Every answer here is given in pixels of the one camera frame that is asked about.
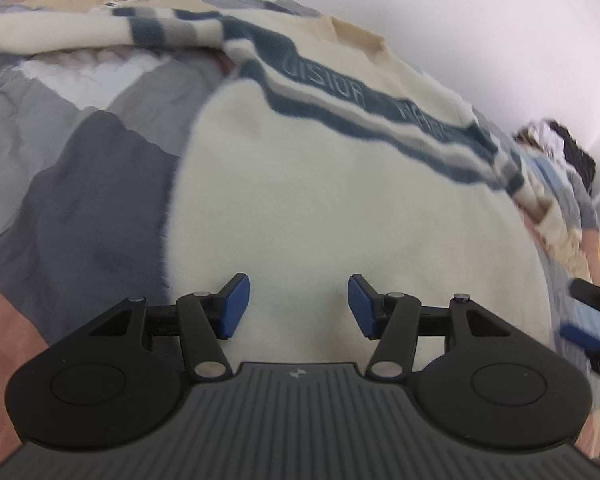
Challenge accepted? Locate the pile of clothes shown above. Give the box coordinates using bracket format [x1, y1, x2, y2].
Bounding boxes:
[513, 119, 600, 286]

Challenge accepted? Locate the cream knit sweater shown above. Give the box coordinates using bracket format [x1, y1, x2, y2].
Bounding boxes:
[0, 8, 556, 361]

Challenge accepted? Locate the patchwork bed quilt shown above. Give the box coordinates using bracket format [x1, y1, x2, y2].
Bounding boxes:
[0, 0, 600, 461]

